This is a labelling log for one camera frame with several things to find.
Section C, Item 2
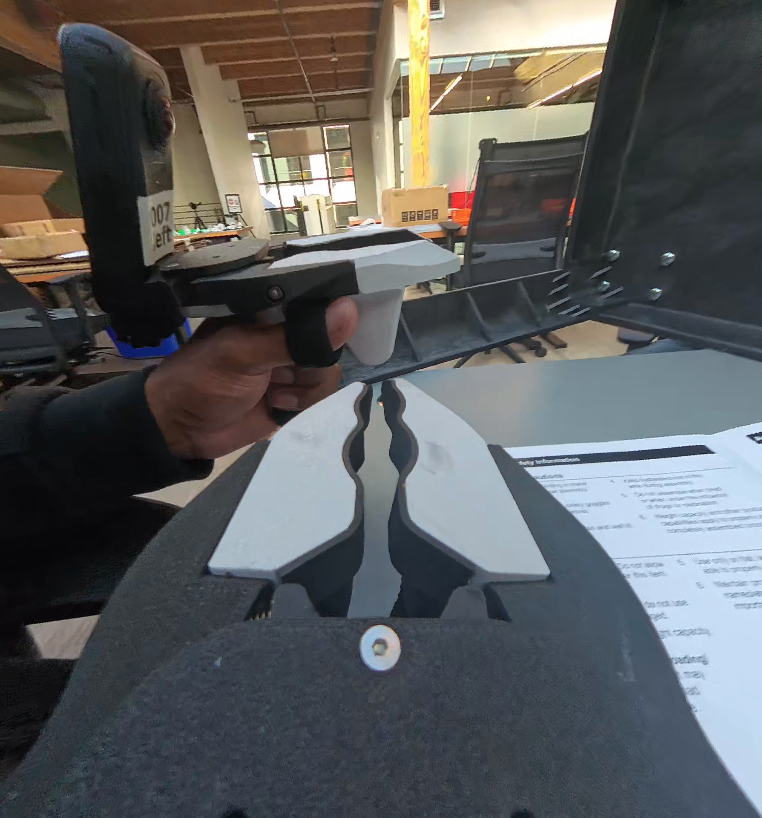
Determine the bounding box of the white printed instruction sheet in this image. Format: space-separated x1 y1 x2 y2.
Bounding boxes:
505 420 762 818

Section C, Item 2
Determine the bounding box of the blue plastic bin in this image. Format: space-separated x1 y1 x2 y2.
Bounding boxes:
109 317 193 360

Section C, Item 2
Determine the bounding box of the black chair seat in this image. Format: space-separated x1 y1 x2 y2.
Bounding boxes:
565 0 762 370

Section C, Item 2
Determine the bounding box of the black plastic chair armrest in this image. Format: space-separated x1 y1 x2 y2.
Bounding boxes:
399 267 618 370

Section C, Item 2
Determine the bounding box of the person's left hand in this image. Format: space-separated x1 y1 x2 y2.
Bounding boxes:
144 297 360 461

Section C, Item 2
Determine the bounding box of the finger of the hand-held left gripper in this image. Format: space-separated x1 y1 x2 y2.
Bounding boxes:
269 242 461 296
284 228 430 254

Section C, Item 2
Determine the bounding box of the black mesh office chair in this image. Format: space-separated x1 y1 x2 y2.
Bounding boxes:
467 135 589 301
0 236 104 392

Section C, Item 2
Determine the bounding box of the person's left forearm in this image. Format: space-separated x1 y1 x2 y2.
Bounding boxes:
0 371 214 646

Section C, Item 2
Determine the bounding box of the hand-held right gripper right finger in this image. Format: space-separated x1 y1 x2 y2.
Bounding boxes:
381 378 551 617

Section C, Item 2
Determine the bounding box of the grey desk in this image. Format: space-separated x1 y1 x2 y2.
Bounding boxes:
349 350 762 617

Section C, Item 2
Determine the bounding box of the brown cardboard box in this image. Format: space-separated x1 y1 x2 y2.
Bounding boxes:
381 185 449 228

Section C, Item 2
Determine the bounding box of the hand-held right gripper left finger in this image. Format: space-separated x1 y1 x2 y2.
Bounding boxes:
208 381 373 617

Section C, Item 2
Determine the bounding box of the yellow wooden post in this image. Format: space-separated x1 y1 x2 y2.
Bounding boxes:
408 0 432 189

